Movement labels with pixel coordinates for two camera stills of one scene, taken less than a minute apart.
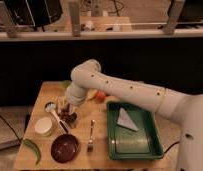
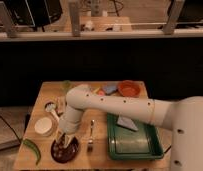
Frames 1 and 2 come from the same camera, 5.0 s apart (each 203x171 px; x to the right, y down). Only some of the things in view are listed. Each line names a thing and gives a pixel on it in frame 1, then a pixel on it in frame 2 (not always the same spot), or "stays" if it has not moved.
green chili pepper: (30, 143) stays
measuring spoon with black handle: (51, 106) stays
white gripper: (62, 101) -> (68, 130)
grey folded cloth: (125, 120) stays
